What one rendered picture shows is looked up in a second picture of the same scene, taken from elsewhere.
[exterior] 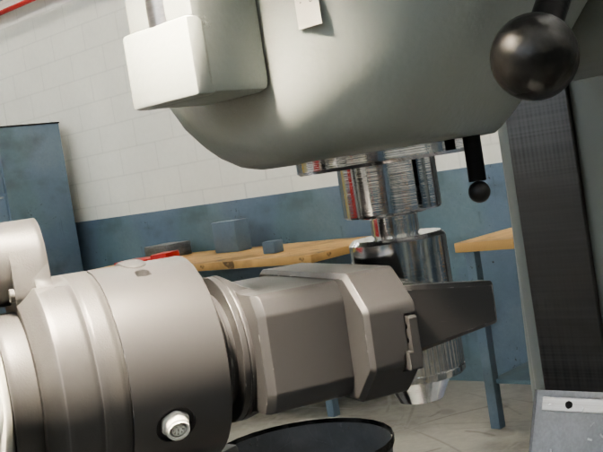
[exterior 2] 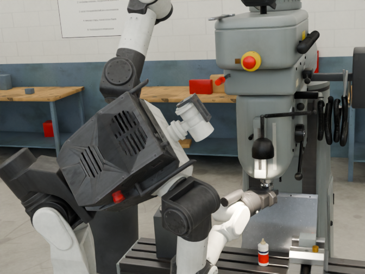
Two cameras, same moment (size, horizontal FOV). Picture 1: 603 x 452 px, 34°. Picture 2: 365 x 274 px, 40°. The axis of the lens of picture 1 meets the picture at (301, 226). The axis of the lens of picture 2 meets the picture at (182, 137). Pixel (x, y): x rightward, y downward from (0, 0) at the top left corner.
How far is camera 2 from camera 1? 1.52 m
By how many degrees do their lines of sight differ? 26
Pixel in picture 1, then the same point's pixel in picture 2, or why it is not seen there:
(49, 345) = (249, 205)
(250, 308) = (261, 198)
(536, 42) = (300, 176)
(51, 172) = not seen: outside the picture
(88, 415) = (252, 212)
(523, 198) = not seen: hidden behind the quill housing
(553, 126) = not seen: hidden behind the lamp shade
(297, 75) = (271, 173)
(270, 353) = (263, 203)
